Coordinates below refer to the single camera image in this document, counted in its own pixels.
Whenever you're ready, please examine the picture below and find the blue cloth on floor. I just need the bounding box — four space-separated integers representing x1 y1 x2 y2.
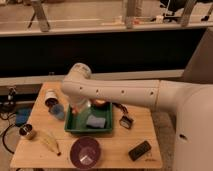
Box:
15 108 31 126

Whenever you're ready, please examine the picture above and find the purple plastic bowl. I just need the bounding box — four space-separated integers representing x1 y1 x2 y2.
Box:
70 136 101 170

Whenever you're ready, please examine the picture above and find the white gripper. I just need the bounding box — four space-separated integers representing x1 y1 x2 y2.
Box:
69 98 91 113

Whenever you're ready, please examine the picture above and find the blue sponge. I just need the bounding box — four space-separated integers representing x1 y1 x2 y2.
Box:
86 115 106 128

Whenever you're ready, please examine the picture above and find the black cable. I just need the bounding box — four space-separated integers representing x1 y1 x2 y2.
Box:
1 113 20 155

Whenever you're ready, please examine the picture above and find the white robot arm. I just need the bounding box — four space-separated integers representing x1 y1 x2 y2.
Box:
61 63 213 171

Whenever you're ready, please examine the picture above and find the white can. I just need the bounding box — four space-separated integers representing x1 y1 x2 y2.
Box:
45 89 58 107

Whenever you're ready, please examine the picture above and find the black rectangular block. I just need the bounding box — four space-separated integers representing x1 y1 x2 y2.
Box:
128 141 151 161

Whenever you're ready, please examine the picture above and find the green plastic tray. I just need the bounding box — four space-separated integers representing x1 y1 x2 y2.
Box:
64 103 113 134

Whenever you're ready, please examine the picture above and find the orange pepper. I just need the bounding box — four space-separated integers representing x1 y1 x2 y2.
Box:
72 107 79 115

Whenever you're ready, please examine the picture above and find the blue plastic cup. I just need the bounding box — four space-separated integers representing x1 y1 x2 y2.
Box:
50 104 65 120

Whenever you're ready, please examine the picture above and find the metal cup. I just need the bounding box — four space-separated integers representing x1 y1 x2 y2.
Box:
19 124 36 140

